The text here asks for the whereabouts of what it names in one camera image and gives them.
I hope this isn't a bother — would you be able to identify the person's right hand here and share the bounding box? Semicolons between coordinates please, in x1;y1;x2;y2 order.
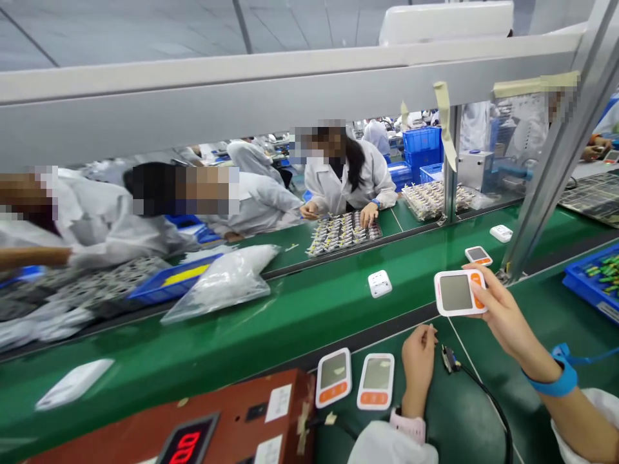
461;262;553;372

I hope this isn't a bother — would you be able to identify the person's left hand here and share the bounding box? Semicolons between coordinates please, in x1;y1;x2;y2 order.
400;323;440;418

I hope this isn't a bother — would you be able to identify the white orange screen device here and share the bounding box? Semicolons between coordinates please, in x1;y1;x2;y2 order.
464;246;494;267
315;347;352;410
356;353;395;411
433;270;487;318

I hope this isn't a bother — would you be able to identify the tray of small assemblies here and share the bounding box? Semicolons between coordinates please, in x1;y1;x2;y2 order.
304;209;384;260
400;182;478;224

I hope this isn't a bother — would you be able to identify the blue bin of green batteries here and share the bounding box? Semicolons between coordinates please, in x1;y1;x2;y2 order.
562;241;619;325

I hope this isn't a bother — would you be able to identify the metal benchtop machine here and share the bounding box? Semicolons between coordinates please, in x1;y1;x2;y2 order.
456;148;528;195

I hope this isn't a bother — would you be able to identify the tray of black parts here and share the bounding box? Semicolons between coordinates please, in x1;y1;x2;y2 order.
557;171;619;224

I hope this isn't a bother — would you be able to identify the stack of blue crates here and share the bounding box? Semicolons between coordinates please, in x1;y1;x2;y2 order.
386;126;444;195

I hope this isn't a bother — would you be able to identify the beige masking tape strip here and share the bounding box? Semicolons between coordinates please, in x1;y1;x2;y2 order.
433;81;458;173

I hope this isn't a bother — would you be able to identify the clear bag of white parts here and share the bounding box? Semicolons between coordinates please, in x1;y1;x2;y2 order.
160;243;283;325

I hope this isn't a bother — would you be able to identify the white box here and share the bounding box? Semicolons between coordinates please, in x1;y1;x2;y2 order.
378;0;515;48

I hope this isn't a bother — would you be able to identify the blue tray of yellow parts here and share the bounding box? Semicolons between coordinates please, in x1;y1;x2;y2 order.
126;253;225;307

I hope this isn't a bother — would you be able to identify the red-brown tester box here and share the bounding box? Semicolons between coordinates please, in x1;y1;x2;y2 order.
23;367;318;464

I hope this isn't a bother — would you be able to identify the stack of grey perforated trays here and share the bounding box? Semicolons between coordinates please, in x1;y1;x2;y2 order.
0;255;171;322

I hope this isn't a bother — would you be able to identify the pile of white bags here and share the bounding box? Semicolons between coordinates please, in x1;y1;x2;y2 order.
0;303;99;354

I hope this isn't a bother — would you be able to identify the black connector cable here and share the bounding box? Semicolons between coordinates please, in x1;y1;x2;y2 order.
440;345;515;464

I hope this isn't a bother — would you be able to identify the grey metal post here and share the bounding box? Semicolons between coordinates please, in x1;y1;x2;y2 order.
499;0;619;284

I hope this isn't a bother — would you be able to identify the grey frame beam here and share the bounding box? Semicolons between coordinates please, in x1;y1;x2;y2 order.
0;35;587;176

